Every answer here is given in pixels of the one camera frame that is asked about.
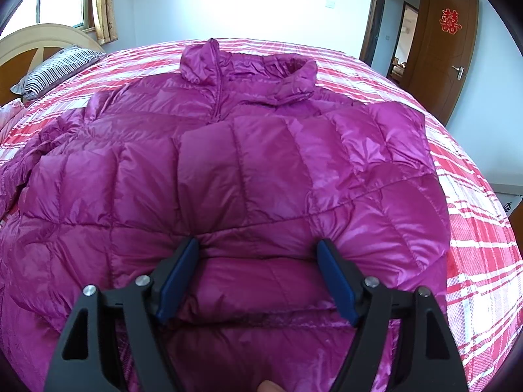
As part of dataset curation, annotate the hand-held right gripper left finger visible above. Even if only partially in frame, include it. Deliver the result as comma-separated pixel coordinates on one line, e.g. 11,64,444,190
43,237,201,392

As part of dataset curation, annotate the brown wooden door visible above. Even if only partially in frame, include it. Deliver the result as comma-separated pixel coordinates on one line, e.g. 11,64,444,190
402,0,480,127

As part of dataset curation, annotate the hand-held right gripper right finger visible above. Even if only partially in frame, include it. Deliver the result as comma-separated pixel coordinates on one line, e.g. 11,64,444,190
316,238,468,392

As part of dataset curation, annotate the red paper door decoration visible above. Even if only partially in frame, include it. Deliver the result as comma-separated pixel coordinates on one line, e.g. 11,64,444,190
439,7,462,34

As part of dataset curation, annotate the striped pillow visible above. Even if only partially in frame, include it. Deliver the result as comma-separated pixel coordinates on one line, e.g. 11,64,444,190
10,47,108,101

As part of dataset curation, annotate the yellow patterned curtain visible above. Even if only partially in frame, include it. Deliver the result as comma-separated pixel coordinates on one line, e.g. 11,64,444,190
92,0,119,45

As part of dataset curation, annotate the brown door frame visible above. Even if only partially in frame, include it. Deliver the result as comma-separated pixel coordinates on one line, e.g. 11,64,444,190
360,0,434,86

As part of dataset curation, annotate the purple down jacket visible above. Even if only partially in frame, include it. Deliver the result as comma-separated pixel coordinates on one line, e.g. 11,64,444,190
0,38,452,392

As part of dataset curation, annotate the pink floral quilt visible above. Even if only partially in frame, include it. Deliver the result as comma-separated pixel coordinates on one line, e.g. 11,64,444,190
0,98,25,148

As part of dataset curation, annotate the red plaid bed sheet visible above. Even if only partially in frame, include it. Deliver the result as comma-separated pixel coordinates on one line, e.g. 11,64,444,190
0,38,523,392

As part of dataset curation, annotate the cream wooden headboard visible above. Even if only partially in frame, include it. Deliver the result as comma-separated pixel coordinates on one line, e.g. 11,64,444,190
0,23,103,107

